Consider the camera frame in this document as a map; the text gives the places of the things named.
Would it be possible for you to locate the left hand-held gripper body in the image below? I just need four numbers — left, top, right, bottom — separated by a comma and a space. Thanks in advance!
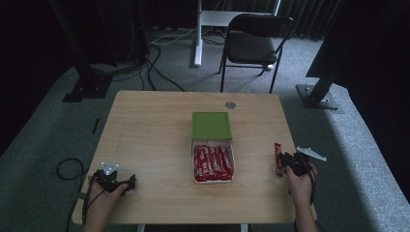
92, 161, 128, 194

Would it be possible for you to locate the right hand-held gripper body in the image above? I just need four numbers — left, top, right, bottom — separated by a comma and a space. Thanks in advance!
288, 146, 328, 178

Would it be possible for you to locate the red snack packet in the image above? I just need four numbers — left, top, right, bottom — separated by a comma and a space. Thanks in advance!
274, 142, 285, 178

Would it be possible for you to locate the tray of red packets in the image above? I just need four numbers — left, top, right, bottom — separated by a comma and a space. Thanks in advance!
190, 138, 236, 185

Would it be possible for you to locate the green box lid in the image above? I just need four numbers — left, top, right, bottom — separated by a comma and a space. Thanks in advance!
190, 111, 233, 140

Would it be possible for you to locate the person's left hand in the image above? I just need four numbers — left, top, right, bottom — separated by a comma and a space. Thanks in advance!
85, 179, 130, 217

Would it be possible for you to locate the person's right hand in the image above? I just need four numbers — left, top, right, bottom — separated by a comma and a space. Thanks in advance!
284, 163, 319, 203

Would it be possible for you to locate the black slanted stand with base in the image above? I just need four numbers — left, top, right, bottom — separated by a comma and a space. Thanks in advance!
295, 38, 340, 111

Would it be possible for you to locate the row of red packets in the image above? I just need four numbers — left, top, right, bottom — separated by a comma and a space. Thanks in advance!
193, 144, 234, 183

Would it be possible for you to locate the black stand with square base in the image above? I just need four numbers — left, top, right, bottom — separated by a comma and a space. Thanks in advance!
47, 0, 114, 103

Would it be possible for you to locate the black folding chair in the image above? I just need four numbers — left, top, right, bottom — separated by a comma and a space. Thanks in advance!
219, 13, 296, 95

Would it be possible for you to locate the left hand-held gripper cable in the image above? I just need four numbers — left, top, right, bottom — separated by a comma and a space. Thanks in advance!
80, 173, 107, 226

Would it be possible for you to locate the hand-held gripper cable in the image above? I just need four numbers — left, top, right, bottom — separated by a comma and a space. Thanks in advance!
289, 160, 318, 232
80, 173, 107, 226

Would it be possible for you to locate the right hand-held gripper cable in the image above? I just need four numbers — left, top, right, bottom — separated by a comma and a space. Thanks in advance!
289, 160, 318, 232

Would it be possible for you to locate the black looped floor cable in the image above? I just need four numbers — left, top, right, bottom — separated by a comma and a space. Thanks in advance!
56, 158, 85, 182

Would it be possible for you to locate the bundle of floor cables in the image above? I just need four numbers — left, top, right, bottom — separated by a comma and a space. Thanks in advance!
90, 25, 226, 93

